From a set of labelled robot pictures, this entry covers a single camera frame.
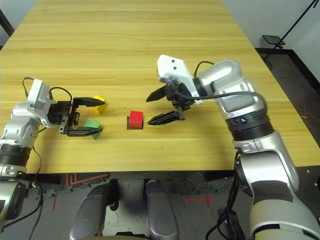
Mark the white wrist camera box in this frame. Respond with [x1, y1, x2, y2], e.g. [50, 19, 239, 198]
[156, 54, 203, 105]
[26, 78, 60, 129]

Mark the black floor plate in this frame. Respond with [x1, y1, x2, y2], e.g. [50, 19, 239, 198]
[221, 209, 247, 240]

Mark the grey robot leg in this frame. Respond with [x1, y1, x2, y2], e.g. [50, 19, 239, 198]
[146, 179, 180, 240]
[68, 178, 120, 240]

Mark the black stand with tray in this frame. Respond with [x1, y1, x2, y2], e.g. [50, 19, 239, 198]
[261, 0, 320, 50]

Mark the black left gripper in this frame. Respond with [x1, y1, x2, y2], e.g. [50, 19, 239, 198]
[48, 96, 105, 137]

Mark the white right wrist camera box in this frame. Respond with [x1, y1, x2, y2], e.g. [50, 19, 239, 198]
[156, 54, 203, 105]

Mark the yellow wooden block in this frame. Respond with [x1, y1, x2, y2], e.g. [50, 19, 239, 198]
[92, 95, 109, 115]

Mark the speckled foam floor mat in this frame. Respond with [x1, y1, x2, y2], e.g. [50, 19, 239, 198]
[24, 178, 76, 198]
[172, 171, 236, 196]

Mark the red wooden block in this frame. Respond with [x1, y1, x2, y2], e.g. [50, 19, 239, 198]
[128, 110, 144, 129]

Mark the black camera cable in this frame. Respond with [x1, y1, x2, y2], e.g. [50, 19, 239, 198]
[192, 61, 261, 101]
[22, 76, 73, 102]

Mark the black right camera cable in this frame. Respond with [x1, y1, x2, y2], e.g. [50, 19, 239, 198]
[192, 61, 261, 101]

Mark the green wooden block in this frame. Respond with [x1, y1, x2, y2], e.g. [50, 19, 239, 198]
[83, 119, 104, 141]

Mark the black metal table leg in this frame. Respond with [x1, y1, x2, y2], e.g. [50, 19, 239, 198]
[0, 8, 15, 38]

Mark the black left camera cable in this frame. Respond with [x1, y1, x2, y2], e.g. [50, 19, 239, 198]
[22, 76, 73, 102]

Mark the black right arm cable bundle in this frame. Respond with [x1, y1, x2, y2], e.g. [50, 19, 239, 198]
[204, 149, 248, 240]

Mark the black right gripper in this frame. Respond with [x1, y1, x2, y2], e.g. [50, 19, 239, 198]
[145, 81, 198, 126]

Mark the grey left robot leg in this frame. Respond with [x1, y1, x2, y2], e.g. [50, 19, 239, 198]
[68, 178, 120, 240]

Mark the thin black hanging cable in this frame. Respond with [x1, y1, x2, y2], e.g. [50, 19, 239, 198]
[1, 147, 45, 240]

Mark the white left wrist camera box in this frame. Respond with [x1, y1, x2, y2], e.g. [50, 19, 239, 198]
[26, 78, 60, 129]

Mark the grey right robot leg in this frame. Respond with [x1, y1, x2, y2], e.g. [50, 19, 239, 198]
[146, 179, 180, 240]

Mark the black square marker pad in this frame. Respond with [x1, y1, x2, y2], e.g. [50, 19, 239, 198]
[126, 116, 145, 131]

